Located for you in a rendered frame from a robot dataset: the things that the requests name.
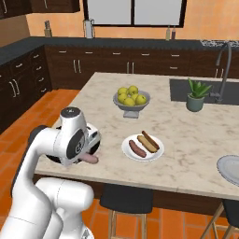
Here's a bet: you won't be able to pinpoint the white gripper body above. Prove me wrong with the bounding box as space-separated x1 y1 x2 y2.
91 130 102 150

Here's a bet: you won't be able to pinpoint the black bowl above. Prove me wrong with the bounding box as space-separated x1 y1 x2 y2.
46 122 102 165

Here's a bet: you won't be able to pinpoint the pink sausage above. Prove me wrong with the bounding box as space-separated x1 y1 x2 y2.
77 153 100 165

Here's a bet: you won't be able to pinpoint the white plate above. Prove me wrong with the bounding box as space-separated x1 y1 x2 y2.
120 134 165 162

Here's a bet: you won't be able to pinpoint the reddish brown sausage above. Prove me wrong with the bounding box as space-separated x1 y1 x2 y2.
128 139 148 159

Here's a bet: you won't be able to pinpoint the grey fruit bowl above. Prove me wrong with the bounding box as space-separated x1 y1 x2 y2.
112 90 151 120

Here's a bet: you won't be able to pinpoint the tan hot dog bun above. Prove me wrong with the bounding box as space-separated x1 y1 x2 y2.
136 130 161 154

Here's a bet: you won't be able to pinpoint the grey plate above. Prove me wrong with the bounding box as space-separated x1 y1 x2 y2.
216 154 239 188

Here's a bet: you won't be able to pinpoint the yellow green apple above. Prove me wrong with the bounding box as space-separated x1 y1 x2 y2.
127 85 140 96
122 97 136 107
117 92 129 105
117 87 129 97
134 93 148 106

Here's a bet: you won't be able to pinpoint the black stool with wooden legs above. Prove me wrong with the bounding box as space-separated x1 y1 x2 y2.
99 183 154 239
200 199 239 239

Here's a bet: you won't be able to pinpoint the dark brown base cupboards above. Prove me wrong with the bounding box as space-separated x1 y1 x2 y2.
0 44 239 135

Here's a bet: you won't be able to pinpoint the dark grey sink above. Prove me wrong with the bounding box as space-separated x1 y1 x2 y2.
169 77 239 106

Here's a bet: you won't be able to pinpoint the green plant in grey pot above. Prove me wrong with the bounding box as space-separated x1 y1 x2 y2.
185 77 214 113

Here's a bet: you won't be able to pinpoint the white paper towel holder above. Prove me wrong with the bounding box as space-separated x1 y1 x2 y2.
82 18 95 40

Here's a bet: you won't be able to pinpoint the wooden knife block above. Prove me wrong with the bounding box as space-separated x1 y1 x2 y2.
43 20 53 38

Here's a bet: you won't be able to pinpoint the pale glass bottle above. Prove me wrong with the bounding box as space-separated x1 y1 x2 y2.
165 25 172 42

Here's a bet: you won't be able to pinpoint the dark grey tap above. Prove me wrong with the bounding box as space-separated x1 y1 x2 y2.
209 41 233 105

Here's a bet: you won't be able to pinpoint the speckled grey board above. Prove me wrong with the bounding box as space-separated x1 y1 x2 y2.
200 39 239 49

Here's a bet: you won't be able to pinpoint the window with black frame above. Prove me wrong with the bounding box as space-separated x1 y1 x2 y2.
82 0 189 29

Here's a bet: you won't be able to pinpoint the dark brown wall cupboards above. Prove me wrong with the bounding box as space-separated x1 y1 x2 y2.
0 0 81 21

